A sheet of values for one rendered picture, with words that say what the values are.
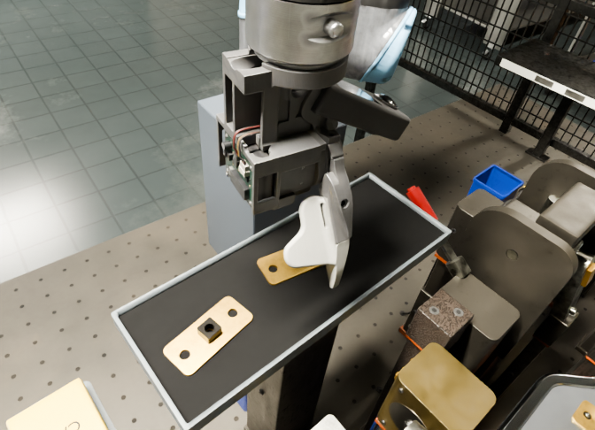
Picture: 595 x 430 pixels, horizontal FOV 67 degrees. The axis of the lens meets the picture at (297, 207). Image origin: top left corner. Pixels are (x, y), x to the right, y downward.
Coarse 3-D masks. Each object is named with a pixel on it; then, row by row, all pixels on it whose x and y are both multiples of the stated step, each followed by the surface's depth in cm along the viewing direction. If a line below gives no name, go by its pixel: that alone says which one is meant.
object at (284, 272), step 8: (272, 256) 50; (280, 256) 50; (264, 264) 49; (272, 264) 49; (280, 264) 49; (264, 272) 48; (280, 272) 48; (288, 272) 49; (296, 272) 49; (304, 272) 49; (272, 280) 48; (280, 280) 48
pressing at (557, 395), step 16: (544, 384) 59; (560, 384) 59; (576, 384) 59; (592, 384) 59; (528, 400) 57; (544, 400) 58; (560, 400) 58; (576, 400) 58; (592, 400) 58; (512, 416) 55; (528, 416) 56; (544, 416) 56; (560, 416) 56
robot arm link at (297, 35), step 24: (264, 0) 27; (288, 0) 33; (360, 0) 29; (264, 24) 28; (288, 24) 27; (312, 24) 27; (336, 24) 27; (264, 48) 29; (288, 48) 28; (312, 48) 28; (336, 48) 29
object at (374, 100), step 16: (320, 96) 33; (336, 96) 33; (352, 96) 34; (368, 96) 38; (384, 96) 39; (320, 112) 34; (336, 112) 34; (352, 112) 35; (368, 112) 36; (384, 112) 37; (400, 112) 40; (368, 128) 38; (384, 128) 39; (400, 128) 40
